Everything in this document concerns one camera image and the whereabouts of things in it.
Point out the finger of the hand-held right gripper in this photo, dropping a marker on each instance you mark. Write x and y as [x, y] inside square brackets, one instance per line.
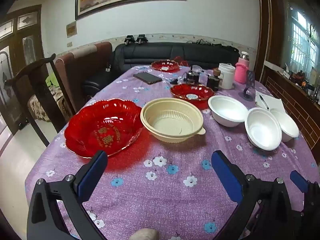
[298, 181]

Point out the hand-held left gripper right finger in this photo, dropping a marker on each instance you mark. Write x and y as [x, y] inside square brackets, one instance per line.
[227, 180]

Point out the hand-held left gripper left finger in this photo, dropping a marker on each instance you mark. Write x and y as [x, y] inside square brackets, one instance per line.
[92, 177]

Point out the large red plastic plate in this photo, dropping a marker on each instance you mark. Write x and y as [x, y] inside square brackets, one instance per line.
[82, 130]

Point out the beige plastic bowl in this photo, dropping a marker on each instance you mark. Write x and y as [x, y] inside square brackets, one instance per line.
[172, 122]

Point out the medium red plastic plate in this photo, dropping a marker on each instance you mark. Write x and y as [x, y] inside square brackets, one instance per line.
[182, 91]

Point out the white foam bowl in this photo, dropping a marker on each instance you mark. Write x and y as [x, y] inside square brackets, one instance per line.
[287, 125]
[262, 130]
[226, 107]

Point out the purple floral tablecloth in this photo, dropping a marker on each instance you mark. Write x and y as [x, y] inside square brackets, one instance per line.
[175, 205]

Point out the wooden sideboard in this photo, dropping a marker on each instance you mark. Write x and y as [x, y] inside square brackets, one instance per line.
[295, 100]

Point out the white paper sheet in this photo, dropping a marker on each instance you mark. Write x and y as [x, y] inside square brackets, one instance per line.
[275, 102]

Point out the pen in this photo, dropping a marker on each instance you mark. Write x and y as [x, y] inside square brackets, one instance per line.
[263, 102]

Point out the patterned blanket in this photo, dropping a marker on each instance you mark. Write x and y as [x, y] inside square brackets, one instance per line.
[57, 92]

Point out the dark glass jar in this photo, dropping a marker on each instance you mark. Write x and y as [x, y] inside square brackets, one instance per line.
[213, 82]

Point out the white plastic bucket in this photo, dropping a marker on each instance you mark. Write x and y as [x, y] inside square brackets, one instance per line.
[227, 77]

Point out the dark wooden chair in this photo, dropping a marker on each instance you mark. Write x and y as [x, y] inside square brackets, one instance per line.
[42, 87]

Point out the row of small ornaments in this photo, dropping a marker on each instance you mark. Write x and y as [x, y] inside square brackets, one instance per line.
[302, 77]

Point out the dark phone stand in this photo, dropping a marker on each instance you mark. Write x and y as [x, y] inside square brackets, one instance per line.
[250, 78]

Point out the brown armchair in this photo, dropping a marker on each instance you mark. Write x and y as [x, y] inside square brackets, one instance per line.
[75, 75]

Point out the green cloth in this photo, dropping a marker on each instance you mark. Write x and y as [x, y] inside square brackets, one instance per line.
[52, 78]

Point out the pink sleeved bottle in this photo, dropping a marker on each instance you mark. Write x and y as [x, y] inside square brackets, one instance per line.
[241, 73]

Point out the glass french press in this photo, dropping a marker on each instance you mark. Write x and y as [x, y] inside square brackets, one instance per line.
[192, 77]

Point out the white charger plug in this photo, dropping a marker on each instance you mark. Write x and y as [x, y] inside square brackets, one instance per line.
[108, 68]

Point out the small black charger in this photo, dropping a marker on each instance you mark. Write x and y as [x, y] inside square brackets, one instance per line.
[175, 81]

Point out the black smartphone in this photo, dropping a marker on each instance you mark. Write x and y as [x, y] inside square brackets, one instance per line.
[147, 78]

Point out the red plastic bag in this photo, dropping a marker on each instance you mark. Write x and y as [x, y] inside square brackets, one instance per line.
[183, 61]

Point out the small red plastic plate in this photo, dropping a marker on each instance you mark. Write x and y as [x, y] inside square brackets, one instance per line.
[160, 65]

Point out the barred window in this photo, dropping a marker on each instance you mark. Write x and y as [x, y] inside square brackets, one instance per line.
[302, 45]

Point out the black leather sofa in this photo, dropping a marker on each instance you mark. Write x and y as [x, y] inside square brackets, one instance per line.
[150, 52]

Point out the dark cloth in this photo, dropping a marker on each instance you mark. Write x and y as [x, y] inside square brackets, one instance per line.
[207, 42]

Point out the small black device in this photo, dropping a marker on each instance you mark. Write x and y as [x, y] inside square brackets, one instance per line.
[129, 40]
[141, 39]

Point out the wooden glass panel door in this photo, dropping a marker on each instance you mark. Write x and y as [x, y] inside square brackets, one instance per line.
[15, 55]

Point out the small wall plaque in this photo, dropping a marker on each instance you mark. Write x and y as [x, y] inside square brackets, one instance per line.
[71, 29]

